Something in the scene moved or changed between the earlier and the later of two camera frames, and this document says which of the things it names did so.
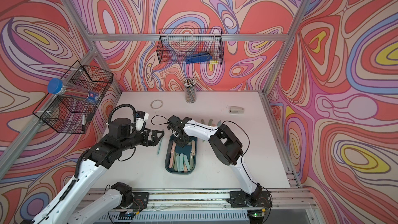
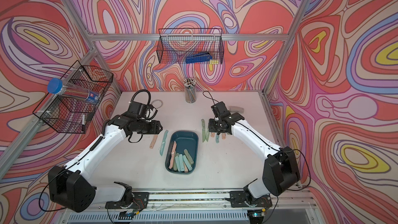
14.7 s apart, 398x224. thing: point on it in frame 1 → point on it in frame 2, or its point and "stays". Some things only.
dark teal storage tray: (186, 149) stays
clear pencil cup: (190, 97) stays
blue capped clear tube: (56, 86) stays
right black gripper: (176, 140) → (211, 126)
